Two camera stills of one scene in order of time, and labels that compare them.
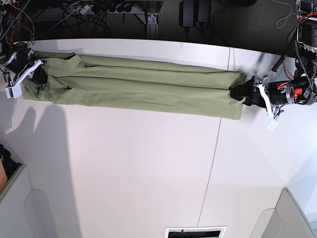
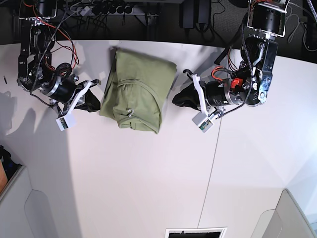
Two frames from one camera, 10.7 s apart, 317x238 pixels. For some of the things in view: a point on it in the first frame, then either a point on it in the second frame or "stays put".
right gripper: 260,91 → 215,95
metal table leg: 152,27 stays put
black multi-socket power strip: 96,8 stays put
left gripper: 18,59 → 65,91
